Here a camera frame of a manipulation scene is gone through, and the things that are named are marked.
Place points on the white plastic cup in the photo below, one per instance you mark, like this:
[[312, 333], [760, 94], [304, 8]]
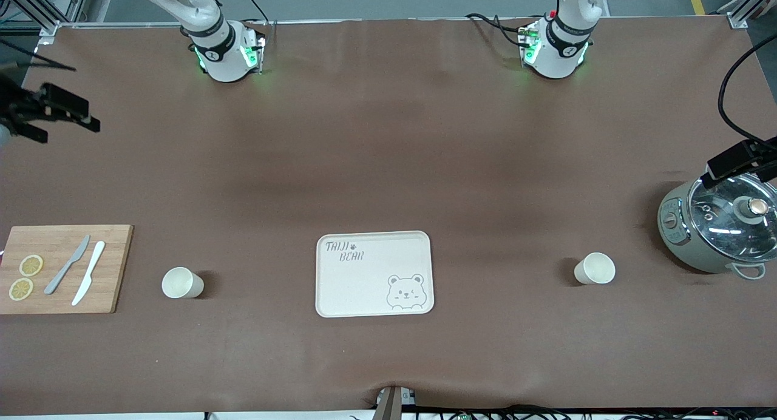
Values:
[[179, 283], [595, 268]]

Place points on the aluminium frame profile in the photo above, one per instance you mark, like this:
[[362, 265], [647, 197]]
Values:
[[743, 7], [36, 7]]

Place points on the white plastic knife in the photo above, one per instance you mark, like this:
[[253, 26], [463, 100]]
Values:
[[91, 268]]

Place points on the yellow lemon slice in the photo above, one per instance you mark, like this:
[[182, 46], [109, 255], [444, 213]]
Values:
[[21, 289], [31, 265]]

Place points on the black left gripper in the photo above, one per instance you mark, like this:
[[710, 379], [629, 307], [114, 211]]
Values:
[[732, 157]]

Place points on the sage green electric cooker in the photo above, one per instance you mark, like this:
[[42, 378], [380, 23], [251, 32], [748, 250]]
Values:
[[677, 238]]

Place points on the white bear print tray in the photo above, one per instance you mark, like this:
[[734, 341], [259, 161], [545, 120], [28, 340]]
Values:
[[364, 286]]

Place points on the bamboo cutting board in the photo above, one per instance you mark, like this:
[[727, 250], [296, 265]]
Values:
[[61, 298]]

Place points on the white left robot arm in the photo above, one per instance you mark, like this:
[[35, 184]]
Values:
[[558, 50]]

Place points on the aluminium camera post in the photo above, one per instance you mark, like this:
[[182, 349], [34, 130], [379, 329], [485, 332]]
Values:
[[391, 405]]

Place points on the grey plastic knife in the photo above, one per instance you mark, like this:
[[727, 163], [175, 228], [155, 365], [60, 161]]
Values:
[[67, 265]]

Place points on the brown table mat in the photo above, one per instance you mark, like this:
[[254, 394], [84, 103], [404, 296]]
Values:
[[388, 165]]

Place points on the glass cooker lid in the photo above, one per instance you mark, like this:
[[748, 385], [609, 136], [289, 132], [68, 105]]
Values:
[[722, 226]]

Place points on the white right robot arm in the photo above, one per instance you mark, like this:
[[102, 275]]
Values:
[[218, 50]]

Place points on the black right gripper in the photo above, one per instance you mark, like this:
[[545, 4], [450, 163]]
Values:
[[17, 106]]

